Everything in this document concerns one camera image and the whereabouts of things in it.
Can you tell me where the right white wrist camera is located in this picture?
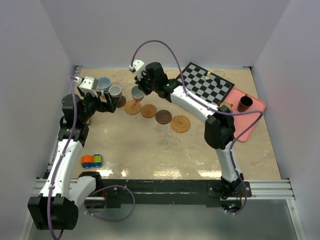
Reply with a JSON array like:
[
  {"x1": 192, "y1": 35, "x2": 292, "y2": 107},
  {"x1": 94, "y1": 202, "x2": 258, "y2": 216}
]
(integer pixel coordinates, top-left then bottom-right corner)
[{"x1": 128, "y1": 59, "x2": 146, "y2": 79}]

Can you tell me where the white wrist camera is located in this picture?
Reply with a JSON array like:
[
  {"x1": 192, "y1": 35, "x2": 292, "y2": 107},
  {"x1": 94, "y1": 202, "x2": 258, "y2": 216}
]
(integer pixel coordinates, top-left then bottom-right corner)
[
  {"x1": 74, "y1": 76, "x2": 98, "y2": 97},
  {"x1": 128, "y1": 59, "x2": 146, "y2": 79}
]

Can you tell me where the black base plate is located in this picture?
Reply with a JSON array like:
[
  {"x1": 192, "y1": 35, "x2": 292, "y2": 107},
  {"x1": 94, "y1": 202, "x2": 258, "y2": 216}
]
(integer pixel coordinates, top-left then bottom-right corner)
[{"x1": 85, "y1": 179, "x2": 252, "y2": 209}]

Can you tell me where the grey white mug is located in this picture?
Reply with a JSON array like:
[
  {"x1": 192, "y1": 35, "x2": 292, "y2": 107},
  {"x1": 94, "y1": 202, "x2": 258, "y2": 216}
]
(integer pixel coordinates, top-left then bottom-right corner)
[{"x1": 108, "y1": 85, "x2": 123, "y2": 98}]

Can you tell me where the black maroon cup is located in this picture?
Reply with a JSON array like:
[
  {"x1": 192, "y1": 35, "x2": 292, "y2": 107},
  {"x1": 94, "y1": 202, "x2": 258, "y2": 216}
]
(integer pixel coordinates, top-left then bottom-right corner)
[{"x1": 237, "y1": 94, "x2": 253, "y2": 113}]

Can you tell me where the large woven rattan coaster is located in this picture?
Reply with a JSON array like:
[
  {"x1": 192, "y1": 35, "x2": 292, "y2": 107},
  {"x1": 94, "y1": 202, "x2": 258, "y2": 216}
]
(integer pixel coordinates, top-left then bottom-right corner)
[{"x1": 170, "y1": 115, "x2": 191, "y2": 133}]

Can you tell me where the aluminium front rail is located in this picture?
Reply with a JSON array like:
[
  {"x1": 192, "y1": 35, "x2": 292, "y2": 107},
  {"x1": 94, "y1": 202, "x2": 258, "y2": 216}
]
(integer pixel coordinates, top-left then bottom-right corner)
[{"x1": 31, "y1": 178, "x2": 296, "y2": 200}]

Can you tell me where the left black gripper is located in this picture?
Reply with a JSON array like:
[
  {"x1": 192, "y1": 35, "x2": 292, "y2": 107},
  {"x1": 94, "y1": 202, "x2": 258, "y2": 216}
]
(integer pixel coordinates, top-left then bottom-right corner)
[{"x1": 79, "y1": 90, "x2": 119, "y2": 123}]

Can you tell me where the pink plastic tray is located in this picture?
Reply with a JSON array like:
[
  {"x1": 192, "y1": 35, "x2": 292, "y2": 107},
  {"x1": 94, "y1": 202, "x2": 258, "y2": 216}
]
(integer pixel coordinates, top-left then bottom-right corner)
[{"x1": 224, "y1": 87, "x2": 266, "y2": 138}]

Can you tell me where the white chess piece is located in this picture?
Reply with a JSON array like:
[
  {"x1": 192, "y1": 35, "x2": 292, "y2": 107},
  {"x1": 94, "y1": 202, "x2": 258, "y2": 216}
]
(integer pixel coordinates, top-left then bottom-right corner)
[{"x1": 205, "y1": 71, "x2": 211, "y2": 80}]

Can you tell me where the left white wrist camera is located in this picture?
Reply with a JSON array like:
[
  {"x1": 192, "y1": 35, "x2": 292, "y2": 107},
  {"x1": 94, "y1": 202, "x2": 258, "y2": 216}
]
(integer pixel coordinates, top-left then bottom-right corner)
[{"x1": 74, "y1": 76, "x2": 98, "y2": 97}]

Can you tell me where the black white chessboard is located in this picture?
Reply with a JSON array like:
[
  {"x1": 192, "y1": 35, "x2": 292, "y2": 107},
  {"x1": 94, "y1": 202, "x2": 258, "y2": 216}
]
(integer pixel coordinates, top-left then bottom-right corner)
[{"x1": 182, "y1": 62, "x2": 235, "y2": 106}]

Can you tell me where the small woven rattan coaster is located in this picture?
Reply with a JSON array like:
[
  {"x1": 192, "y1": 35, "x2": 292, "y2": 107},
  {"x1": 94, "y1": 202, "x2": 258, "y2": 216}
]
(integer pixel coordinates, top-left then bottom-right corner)
[{"x1": 124, "y1": 99, "x2": 142, "y2": 115}]

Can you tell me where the white floral mug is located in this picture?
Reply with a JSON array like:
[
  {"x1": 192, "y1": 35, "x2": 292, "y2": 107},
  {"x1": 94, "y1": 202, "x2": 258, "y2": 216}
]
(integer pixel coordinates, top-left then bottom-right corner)
[{"x1": 130, "y1": 85, "x2": 145, "y2": 106}]

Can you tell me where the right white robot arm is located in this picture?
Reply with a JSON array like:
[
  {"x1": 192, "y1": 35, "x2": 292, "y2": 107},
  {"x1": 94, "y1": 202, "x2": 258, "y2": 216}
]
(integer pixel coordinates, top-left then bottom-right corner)
[{"x1": 129, "y1": 60, "x2": 243, "y2": 197}]

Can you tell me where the aluminium left rail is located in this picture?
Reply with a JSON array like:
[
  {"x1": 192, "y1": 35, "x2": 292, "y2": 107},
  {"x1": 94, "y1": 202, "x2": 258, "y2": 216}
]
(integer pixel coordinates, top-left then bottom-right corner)
[{"x1": 44, "y1": 65, "x2": 83, "y2": 179}]

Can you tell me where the aluminium rail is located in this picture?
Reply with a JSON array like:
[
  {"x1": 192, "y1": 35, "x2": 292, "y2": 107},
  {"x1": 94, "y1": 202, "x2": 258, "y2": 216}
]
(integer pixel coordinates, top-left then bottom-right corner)
[
  {"x1": 31, "y1": 178, "x2": 296, "y2": 200},
  {"x1": 44, "y1": 65, "x2": 83, "y2": 179}
]

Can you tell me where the copper orange cup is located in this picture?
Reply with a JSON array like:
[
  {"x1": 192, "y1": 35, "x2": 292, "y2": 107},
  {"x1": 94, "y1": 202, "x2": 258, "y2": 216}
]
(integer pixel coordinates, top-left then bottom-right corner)
[{"x1": 219, "y1": 102, "x2": 233, "y2": 109}]

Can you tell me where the dark walnut coaster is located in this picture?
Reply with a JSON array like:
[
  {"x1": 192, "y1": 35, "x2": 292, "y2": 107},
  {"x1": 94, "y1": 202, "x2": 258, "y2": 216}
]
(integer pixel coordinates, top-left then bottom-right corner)
[
  {"x1": 116, "y1": 95, "x2": 127, "y2": 108},
  {"x1": 155, "y1": 110, "x2": 172, "y2": 125}
]

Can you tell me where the light blue cup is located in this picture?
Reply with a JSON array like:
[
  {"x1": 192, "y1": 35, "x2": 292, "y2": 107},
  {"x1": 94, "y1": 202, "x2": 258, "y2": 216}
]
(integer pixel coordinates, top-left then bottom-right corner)
[{"x1": 97, "y1": 76, "x2": 111, "y2": 91}]

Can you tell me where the orange toy car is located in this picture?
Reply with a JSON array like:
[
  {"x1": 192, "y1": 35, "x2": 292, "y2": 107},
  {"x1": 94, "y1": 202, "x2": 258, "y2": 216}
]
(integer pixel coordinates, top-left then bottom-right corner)
[{"x1": 81, "y1": 154, "x2": 103, "y2": 168}]

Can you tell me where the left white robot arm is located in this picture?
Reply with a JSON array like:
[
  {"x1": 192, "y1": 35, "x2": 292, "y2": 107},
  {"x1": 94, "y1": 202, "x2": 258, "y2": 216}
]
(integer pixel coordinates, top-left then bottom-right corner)
[{"x1": 27, "y1": 92, "x2": 122, "y2": 230}]

